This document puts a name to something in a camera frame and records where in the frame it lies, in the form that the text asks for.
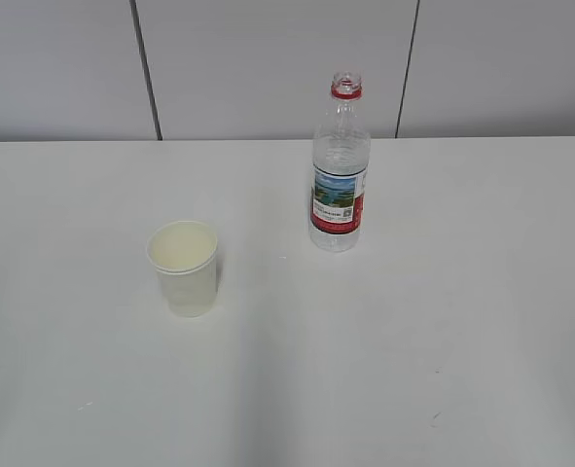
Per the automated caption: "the white paper cup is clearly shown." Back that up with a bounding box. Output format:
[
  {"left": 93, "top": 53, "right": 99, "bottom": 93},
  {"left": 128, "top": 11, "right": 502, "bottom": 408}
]
[{"left": 147, "top": 221, "right": 218, "bottom": 317}]

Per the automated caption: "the clear plastic water bottle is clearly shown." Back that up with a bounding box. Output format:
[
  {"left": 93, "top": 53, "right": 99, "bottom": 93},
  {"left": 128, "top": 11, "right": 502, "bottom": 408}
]
[{"left": 308, "top": 72, "right": 371, "bottom": 253}]

